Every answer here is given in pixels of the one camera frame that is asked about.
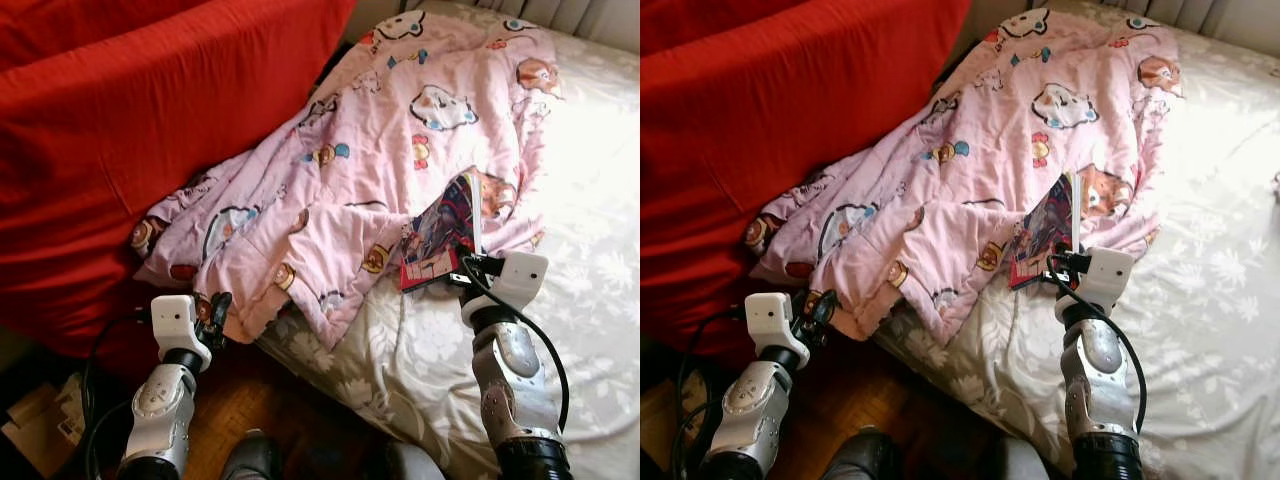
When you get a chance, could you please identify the white ribbed radiator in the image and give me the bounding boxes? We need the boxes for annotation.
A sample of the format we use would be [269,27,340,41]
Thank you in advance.
[1085,0,1246,36]

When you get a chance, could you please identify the brown cardboard box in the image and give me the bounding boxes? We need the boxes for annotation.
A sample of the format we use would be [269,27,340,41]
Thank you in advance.
[640,375,691,441]
[0,372,89,453]

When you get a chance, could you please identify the colourful comic book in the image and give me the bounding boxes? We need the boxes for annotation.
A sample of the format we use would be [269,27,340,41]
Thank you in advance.
[1008,170,1083,291]
[398,168,485,293]

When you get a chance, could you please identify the robot grey left leg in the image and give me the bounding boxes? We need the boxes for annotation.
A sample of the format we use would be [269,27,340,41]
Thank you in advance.
[820,428,896,480]
[220,430,284,480]

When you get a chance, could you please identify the cream floral bedspread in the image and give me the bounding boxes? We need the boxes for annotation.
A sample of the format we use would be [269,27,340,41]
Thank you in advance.
[872,0,1280,480]
[255,0,640,480]

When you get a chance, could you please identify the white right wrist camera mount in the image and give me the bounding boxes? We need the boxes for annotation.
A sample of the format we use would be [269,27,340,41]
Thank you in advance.
[487,251,550,314]
[1078,247,1137,323]

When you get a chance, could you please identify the pink cartoon print quilt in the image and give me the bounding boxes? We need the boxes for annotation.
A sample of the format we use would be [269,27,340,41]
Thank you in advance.
[130,8,563,351]
[745,8,1186,349]

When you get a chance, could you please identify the robot grey leg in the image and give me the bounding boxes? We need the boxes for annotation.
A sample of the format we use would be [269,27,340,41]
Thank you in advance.
[820,428,896,480]
[383,440,448,480]
[990,438,1051,480]
[220,430,284,480]

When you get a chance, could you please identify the robot grey right leg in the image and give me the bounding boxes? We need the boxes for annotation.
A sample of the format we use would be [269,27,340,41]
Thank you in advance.
[990,438,1051,480]
[383,440,448,480]

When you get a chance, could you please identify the large red cushion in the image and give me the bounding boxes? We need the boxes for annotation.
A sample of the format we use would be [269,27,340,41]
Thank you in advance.
[0,0,358,356]
[640,0,973,351]

